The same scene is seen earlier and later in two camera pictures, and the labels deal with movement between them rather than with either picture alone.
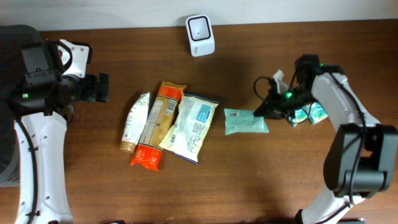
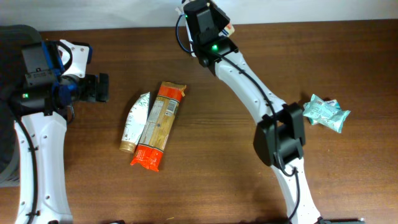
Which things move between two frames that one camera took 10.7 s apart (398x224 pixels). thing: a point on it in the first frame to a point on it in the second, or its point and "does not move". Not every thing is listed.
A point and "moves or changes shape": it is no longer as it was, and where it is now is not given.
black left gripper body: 86,88 does not move
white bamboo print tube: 135,123 does not move
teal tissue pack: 317,112 moves or changes shape
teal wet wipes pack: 244,121 to 325,112
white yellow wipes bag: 194,116 to 228,30
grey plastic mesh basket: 13,38 does not move
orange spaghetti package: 159,124 does not move
